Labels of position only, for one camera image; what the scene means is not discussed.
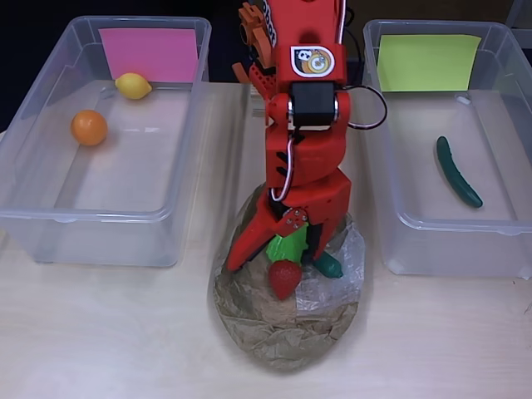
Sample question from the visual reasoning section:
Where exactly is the dark green toy cucumber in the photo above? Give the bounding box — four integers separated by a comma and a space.
313, 253, 344, 278
435, 135, 485, 208

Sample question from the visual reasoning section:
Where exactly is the green toy lettuce leaf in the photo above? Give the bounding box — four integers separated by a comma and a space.
265, 230, 308, 264

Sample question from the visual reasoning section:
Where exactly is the red toy strawberry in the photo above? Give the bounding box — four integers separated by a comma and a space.
268, 259, 303, 301

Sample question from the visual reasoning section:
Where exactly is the yellow toy lemon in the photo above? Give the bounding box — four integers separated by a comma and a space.
115, 72, 153, 101

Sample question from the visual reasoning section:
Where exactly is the toy orange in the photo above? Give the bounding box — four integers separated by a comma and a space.
70, 109, 109, 146

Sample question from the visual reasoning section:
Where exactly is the clear plastic bin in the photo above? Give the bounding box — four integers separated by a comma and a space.
0, 15, 213, 268
362, 18, 532, 279

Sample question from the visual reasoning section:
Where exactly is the crumpled brown paper bag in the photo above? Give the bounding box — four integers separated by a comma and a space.
211, 182, 367, 373

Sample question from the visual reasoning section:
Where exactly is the yellow paper note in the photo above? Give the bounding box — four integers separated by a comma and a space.
377, 33, 483, 92

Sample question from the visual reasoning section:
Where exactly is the pink paper note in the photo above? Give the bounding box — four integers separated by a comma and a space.
98, 27, 199, 83

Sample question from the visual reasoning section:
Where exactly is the white gripper servo cable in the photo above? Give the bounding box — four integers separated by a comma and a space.
268, 131, 303, 204

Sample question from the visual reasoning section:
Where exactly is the dark looped servo cable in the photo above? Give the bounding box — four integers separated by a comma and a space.
343, 85, 387, 132

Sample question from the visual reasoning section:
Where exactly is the black base cable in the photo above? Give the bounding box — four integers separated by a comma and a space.
343, 7, 363, 63

